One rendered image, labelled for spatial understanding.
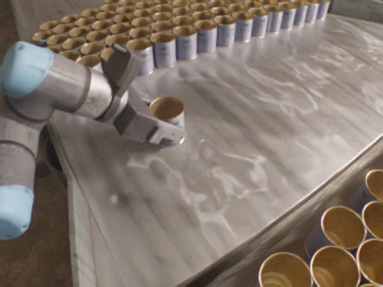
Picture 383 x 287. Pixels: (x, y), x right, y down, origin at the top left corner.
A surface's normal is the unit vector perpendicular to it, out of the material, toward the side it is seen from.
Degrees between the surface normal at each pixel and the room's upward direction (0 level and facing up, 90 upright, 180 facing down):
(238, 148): 0
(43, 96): 99
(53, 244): 0
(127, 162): 0
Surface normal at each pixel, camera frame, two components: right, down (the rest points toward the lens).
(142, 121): 0.55, 0.63
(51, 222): 0.00, -0.66
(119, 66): -0.59, -0.18
